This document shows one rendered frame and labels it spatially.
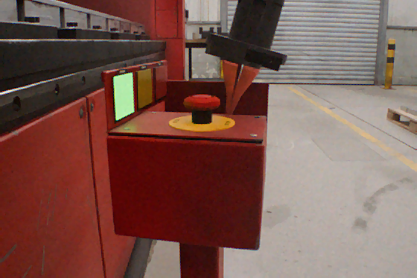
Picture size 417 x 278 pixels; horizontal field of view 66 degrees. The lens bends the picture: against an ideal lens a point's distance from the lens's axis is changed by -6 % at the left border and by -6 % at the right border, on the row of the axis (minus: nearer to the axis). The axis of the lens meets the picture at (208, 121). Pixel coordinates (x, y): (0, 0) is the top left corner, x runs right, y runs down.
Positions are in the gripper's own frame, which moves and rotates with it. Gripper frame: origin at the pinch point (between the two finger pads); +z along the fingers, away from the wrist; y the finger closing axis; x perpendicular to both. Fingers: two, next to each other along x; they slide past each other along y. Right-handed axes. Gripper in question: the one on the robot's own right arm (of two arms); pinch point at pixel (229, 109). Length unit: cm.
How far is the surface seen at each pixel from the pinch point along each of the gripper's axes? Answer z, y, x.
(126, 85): -1.6, 10.9, 10.6
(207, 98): -2.7, 1.8, 10.6
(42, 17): -3, 46, -20
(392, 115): 28, -158, -354
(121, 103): 0.1, 10.4, 12.1
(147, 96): 0.6, 10.3, 4.1
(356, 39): -68, -167, -713
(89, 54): 1.1, 30.6, -16.2
